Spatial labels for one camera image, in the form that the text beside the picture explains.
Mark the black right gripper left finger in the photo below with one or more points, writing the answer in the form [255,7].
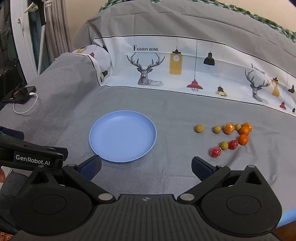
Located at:
[80,177]

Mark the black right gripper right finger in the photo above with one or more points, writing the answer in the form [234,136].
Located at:
[211,177]

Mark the red fruit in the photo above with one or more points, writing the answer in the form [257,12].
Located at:
[215,151]
[233,144]

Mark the yellow-green fruit front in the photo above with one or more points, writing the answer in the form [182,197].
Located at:
[224,145]

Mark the orange tangerine front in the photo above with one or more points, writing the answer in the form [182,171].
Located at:
[243,139]

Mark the orange tangerine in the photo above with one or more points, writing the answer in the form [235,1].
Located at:
[243,139]
[244,130]
[248,125]

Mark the shiny orange wrapped fruit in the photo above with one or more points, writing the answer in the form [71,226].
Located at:
[229,128]

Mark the black smartphone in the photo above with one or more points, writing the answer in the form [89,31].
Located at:
[19,95]

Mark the small yellow-green fruit back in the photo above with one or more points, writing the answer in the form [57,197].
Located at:
[237,126]

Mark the orange tangerine middle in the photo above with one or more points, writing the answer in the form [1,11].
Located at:
[244,130]

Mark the blue round plastic plate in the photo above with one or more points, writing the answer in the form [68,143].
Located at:
[122,136]

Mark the orange tangerine back right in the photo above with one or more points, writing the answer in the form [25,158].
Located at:
[248,125]

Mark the grey printed bed sheet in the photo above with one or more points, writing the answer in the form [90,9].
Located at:
[178,82]

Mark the grey curtain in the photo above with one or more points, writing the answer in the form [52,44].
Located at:
[57,33]

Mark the white door frame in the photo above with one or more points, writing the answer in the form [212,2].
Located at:
[22,38]

